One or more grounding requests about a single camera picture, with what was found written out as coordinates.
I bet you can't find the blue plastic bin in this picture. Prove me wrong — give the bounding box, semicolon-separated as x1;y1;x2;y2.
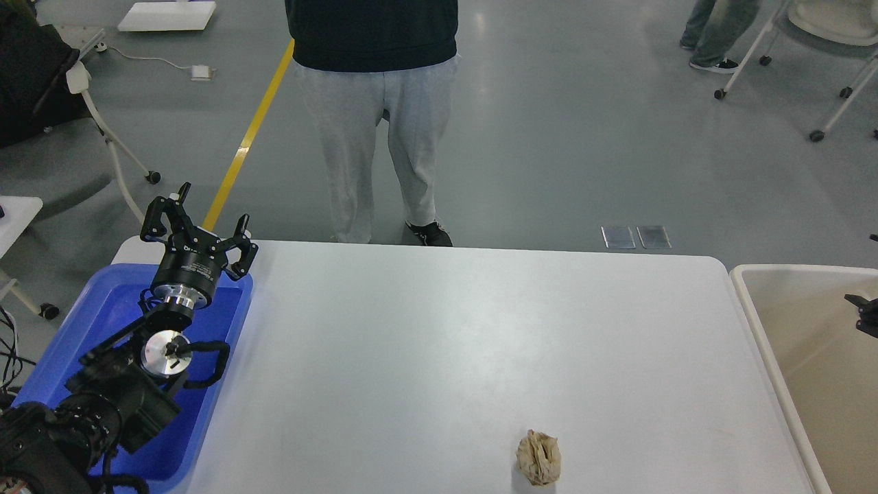
12;262;254;493

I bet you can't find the crumpled brown paper ball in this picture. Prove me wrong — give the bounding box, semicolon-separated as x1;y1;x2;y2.
515;430;562;486

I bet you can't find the white chair frame with wheels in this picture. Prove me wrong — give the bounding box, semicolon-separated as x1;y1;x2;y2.
712;1;876;143

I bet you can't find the white flat board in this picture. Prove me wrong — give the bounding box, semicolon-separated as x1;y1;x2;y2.
117;1;217;32

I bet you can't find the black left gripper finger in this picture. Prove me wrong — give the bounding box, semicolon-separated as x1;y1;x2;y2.
140;183;200;243
217;215;259;281

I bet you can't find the metal floor plate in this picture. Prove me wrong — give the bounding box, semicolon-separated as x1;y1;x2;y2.
601;226;637;250
636;226;672;250

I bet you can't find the beige plastic bin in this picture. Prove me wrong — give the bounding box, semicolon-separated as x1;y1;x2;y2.
730;265;877;493

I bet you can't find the white side table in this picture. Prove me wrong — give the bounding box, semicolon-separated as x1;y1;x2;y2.
0;196;60;320

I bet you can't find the person in grey pants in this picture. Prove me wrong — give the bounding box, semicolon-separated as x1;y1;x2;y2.
285;1;459;247

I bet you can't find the grey office chair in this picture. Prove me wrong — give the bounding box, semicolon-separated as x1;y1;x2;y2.
2;1;144;221

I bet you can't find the person in blue jeans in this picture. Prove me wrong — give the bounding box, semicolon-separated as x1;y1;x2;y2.
678;1;762;74

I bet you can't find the right metal floor plate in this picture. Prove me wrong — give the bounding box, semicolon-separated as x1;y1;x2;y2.
636;226;672;250

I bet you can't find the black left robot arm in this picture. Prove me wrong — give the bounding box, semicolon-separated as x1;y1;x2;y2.
2;183;259;493

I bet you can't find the white power adapter with cable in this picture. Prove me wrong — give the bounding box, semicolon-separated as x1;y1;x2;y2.
94;42;216;82

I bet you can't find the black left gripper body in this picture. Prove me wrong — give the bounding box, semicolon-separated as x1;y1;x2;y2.
150;233;228;309

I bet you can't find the left metal floor plate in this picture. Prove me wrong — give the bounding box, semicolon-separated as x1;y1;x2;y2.
601;226;637;250

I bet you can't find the black cables bundle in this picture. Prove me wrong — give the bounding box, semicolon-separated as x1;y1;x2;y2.
0;302;38;395

